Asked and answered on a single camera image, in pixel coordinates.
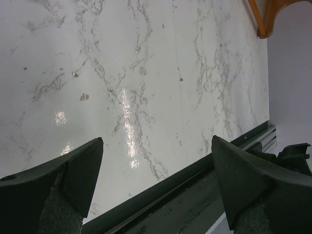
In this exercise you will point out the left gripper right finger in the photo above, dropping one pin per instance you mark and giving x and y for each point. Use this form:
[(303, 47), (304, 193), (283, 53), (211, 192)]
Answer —
[(263, 198)]

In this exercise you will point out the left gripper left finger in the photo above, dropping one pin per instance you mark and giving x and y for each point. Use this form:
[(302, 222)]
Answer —
[(54, 197)]

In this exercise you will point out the orange wooden shelf rack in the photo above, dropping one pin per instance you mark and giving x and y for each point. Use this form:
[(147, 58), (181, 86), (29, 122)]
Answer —
[(265, 13)]

